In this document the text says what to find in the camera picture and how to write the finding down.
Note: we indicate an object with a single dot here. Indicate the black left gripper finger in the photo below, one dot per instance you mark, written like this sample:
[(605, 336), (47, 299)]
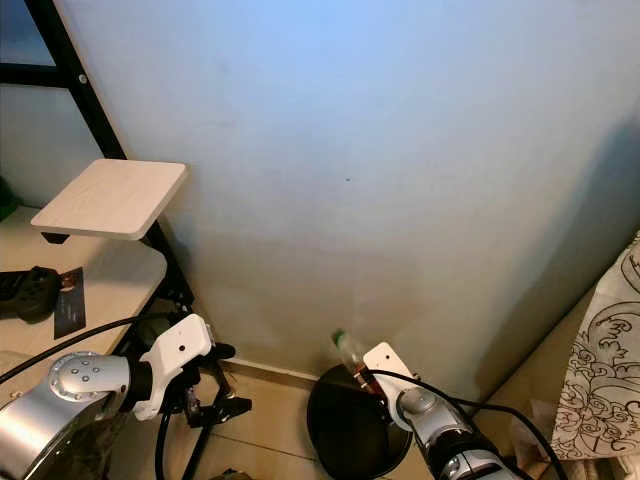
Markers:
[(230, 408), (225, 352)]

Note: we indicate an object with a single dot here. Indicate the clear bottle with green cap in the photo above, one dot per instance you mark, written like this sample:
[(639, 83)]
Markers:
[(350, 350)]

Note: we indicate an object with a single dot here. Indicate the black mesh trash bin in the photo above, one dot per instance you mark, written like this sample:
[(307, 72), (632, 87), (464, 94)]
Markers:
[(345, 430)]

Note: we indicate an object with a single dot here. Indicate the dark printed card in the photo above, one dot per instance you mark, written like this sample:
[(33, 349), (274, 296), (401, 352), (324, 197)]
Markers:
[(69, 305)]

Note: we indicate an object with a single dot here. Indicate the light wooden shelf board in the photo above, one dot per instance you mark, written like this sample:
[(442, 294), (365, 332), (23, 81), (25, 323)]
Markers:
[(110, 197)]

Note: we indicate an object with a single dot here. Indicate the black power strip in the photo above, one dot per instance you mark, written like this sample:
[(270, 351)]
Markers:
[(30, 292)]

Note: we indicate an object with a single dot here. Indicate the white black floral print cloth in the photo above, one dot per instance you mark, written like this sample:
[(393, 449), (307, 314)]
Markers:
[(605, 350)]

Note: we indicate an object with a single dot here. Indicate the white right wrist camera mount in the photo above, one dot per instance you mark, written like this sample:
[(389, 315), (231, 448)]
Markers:
[(385, 362)]

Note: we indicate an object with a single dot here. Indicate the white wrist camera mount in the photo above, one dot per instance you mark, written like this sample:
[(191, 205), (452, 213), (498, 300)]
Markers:
[(180, 345), (385, 362)]

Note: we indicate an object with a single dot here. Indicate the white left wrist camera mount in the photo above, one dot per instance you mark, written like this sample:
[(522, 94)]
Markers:
[(180, 345)]

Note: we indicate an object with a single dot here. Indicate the black metal desk frame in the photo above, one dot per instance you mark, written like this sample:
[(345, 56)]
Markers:
[(75, 60)]

